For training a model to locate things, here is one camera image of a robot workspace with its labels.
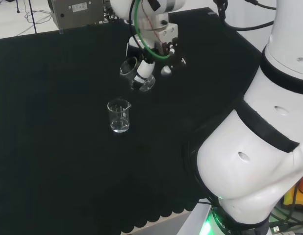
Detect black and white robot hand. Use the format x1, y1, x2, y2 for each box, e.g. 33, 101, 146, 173
126, 36, 187, 85

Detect clear glass beaker with spout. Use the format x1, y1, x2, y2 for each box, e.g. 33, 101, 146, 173
119, 56, 156, 93

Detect grey metal box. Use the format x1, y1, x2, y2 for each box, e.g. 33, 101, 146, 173
47, 0, 111, 29

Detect black table cloth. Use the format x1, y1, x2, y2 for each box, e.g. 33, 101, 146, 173
0, 7, 263, 235

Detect black tripod leg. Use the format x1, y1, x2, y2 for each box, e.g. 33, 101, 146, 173
23, 0, 38, 34

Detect yellow stop button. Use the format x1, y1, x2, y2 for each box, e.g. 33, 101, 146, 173
282, 180, 303, 212

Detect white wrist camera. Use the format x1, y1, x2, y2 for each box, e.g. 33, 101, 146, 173
156, 23, 178, 46

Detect green cable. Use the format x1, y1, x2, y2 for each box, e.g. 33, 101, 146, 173
130, 0, 172, 59

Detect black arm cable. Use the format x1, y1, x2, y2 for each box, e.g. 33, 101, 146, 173
213, 0, 277, 31

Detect thin floor cables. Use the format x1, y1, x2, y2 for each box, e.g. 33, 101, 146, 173
16, 0, 54, 25

